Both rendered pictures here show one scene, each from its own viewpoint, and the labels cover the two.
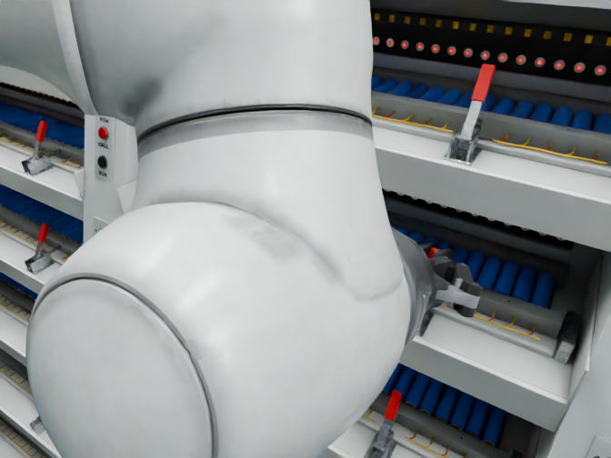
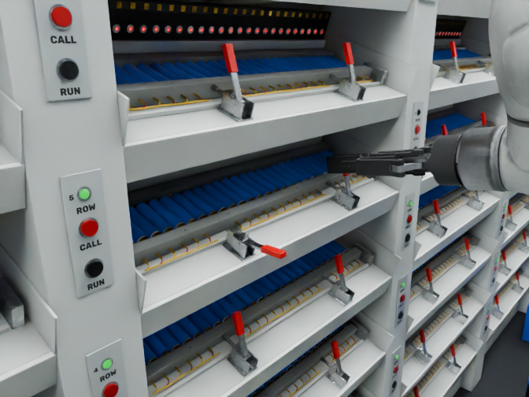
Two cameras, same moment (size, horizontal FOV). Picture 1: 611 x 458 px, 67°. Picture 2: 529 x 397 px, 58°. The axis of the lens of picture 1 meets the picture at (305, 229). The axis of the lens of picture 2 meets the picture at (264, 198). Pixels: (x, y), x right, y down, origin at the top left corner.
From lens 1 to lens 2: 0.78 m
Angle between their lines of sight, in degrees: 70
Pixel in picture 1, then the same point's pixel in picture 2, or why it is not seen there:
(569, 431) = (401, 202)
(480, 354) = (370, 197)
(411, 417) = (329, 268)
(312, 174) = not seen: outside the picture
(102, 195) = (96, 315)
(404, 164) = (344, 113)
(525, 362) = (375, 188)
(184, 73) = not seen: outside the picture
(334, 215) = not seen: outside the picture
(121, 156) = (123, 241)
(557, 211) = (387, 108)
